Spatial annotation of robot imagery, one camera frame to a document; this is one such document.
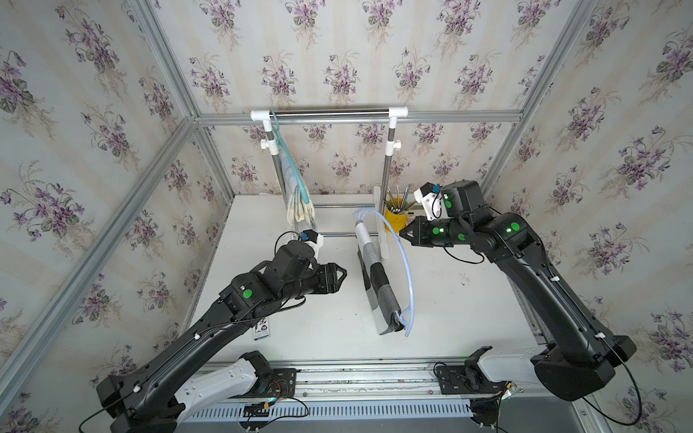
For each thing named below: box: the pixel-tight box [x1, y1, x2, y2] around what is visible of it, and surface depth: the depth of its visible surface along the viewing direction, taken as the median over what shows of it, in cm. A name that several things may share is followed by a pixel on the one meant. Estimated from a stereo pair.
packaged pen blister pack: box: [253, 316, 270, 341], surface depth 83 cm
